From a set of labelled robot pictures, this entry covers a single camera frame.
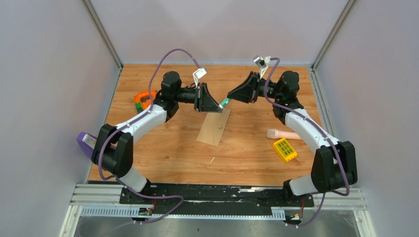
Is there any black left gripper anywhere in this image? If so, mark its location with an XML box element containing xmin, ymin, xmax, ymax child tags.
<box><xmin>174</xmin><ymin>83</ymin><xmax>223</xmax><ymax>114</ymax></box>

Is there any orange curved toy track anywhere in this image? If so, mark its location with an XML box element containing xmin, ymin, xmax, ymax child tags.
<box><xmin>134</xmin><ymin>90</ymin><xmax>157</xmax><ymax>110</ymax></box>

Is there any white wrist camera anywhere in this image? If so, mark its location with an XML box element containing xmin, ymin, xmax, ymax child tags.
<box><xmin>253</xmin><ymin>55</ymin><xmax>271</xmax><ymax>78</ymax></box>
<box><xmin>192</xmin><ymin>67</ymin><xmax>207</xmax><ymax>88</ymax></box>

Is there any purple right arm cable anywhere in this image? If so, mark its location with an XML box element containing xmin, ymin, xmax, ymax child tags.
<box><xmin>262</xmin><ymin>57</ymin><xmax>351</xmax><ymax>228</ymax></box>

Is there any white slotted cable duct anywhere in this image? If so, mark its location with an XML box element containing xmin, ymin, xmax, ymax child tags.
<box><xmin>80</xmin><ymin>206</ymin><xmax>286</xmax><ymax>221</ymax></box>

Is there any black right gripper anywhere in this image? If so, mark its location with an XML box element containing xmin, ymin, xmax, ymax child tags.
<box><xmin>226</xmin><ymin>73</ymin><xmax>281</xmax><ymax>104</ymax></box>

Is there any yellow building block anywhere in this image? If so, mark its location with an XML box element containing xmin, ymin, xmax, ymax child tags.
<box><xmin>272</xmin><ymin>138</ymin><xmax>297</xmax><ymax>163</ymax></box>

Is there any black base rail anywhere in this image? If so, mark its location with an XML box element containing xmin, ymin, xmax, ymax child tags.
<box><xmin>119</xmin><ymin>183</ymin><xmax>314</xmax><ymax>216</ymax></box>

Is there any purple box with card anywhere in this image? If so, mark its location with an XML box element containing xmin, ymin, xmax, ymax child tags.
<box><xmin>77</xmin><ymin>132</ymin><xmax>97</xmax><ymax>159</ymax></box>

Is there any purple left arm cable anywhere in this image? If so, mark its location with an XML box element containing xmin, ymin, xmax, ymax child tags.
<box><xmin>97</xmin><ymin>48</ymin><xmax>201</xmax><ymax>226</ymax></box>

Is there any tan paper envelope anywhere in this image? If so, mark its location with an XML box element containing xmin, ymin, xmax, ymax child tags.
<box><xmin>197</xmin><ymin>109</ymin><xmax>231</xmax><ymax>147</ymax></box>

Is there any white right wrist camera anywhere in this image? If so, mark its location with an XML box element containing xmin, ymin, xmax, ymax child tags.
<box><xmin>253</xmin><ymin>55</ymin><xmax>271</xmax><ymax>78</ymax></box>

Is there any green building block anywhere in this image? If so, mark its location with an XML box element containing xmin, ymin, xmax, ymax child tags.
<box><xmin>135</xmin><ymin>103</ymin><xmax>143</xmax><ymax>113</ymax></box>

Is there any pink toy microphone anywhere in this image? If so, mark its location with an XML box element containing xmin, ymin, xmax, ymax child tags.
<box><xmin>266</xmin><ymin>129</ymin><xmax>302</xmax><ymax>140</ymax></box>

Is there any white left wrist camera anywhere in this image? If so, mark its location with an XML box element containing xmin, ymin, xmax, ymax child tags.
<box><xmin>192</xmin><ymin>67</ymin><xmax>207</xmax><ymax>88</ymax></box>

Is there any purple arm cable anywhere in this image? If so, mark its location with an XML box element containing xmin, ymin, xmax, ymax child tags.
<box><xmin>262</xmin><ymin>57</ymin><xmax>351</xmax><ymax>228</ymax></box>
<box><xmin>97</xmin><ymin>48</ymin><xmax>201</xmax><ymax>226</ymax></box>

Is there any white green glue stick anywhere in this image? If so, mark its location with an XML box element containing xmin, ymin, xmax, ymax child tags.
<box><xmin>218</xmin><ymin>98</ymin><xmax>231</xmax><ymax>109</ymax></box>

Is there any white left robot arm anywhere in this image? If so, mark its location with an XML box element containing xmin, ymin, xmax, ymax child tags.
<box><xmin>91</xmin><ymin>71</ymin><xmax>222</xmax><ymax>204</ymax></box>

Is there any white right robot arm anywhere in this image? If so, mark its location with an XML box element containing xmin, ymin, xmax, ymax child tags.
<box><xmin>227</xmin><ymin>71</ymin><xmax>358</xmax><ymax>206</ymax></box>

